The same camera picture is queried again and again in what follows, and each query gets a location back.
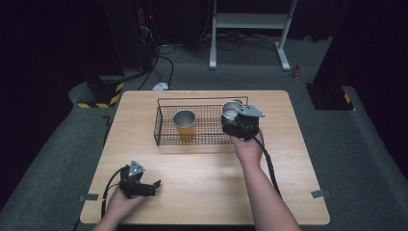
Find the left hand-held gripper cable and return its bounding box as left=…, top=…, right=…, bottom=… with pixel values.
left=100, top=167, right=126, bottom=219

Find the black wire basket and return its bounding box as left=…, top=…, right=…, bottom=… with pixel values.
left=153, top=95, right=249, bottom=147

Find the white metal stand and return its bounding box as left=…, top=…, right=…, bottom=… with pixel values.
left=209, top=0, right=299, bottom=72

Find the black base with yellow stripes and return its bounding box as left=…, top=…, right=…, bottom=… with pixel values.
left=76, top=75, right=125, bottom=110

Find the silver metal cup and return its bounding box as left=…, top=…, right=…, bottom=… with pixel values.
left=220, top=100, right=243, bottom=122

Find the bundle of dark cables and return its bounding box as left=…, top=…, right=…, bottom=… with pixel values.
left=198, top=30, right=280, bottom=52

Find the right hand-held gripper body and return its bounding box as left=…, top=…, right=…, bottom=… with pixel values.
left=232, top=104, right=267, bottom=141

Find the right hand-held gripper cable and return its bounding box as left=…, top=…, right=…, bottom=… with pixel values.
left=253, top=134, right=283, bottom=198

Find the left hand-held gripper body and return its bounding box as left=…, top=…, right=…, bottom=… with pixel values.
left=118, top=159, right=152, bottom=199

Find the person's left hand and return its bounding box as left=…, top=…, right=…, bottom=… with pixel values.
left=105, top=188, right=145, bottom=222

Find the black base with yellow corner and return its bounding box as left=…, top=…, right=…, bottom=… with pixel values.
left=305, top=82, right=356, bottom=112

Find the black floor cable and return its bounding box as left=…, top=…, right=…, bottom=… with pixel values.
left=138, top=44, right=178, bottom=90

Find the orange cup with metal inside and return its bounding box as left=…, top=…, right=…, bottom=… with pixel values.
left=172, top=110, right=197, bottom=142

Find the person's right hand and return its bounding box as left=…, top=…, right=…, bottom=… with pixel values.
left=229, top=129, right=266, bottom=169

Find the dark equipment rack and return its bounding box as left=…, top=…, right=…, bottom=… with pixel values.
left=136, top=0, right=162, bottom=72

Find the hand-held gripper cable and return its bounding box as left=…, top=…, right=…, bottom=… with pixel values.
left=100, top=167, right=126, bottom=219
left=253, top=134, right=283, bottom=198

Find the grey tape piece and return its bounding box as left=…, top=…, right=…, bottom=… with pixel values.
left=310, top=189, right=331, bottom=199
left=79, top=192, right=100, bottom=202

